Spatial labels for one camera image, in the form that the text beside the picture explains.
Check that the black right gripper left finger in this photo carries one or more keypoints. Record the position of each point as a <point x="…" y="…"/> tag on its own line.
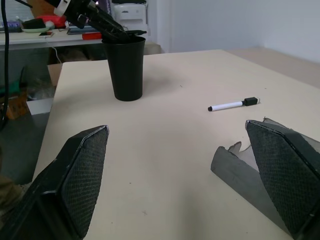
<point x="75" y="180"/>

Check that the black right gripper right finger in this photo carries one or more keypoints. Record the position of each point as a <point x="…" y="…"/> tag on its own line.
<point x="282" y="170"/>

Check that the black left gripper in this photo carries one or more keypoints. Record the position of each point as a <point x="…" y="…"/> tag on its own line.
<point x="76" y="10"/>

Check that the black plastic cup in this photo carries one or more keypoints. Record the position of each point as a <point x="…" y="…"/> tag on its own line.
<point x="127" y="70"/>

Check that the red flat box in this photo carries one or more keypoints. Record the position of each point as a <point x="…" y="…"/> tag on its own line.
<point x="91" y="36"/>

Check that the white printer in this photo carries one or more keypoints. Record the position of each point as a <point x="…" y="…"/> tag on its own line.
<point x="130" y="13"/>

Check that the dark flat laptop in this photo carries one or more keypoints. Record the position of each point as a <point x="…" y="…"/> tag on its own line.
<point x="80" y="31"/>

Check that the red cloth bundle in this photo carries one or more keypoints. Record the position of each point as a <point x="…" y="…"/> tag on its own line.
<point x="56" y="20"/>

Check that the white smartphone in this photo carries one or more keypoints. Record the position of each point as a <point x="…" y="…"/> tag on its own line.
<point x="46" y="34"/>

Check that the brown cardboard box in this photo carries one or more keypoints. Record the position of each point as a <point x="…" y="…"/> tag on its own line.
<point x="53" y="73"/>

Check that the black sponge block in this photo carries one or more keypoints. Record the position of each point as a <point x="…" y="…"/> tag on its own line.
<point x="33" y="23"/>

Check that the light green plate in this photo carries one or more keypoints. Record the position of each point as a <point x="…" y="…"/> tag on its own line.
<point x="30" y="31"/>

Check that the white background desk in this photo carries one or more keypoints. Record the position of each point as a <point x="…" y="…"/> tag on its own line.
<point x="30" y="41"/>

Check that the white marker with black cap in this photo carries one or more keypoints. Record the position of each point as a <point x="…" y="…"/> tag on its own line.
<point x="225" y="106"/>

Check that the orange printed box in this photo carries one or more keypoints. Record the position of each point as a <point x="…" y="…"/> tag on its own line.
<point x="17" y="107"/>

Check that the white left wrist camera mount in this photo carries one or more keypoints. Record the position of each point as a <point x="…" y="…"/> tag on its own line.
<point x="62" y="7"/>

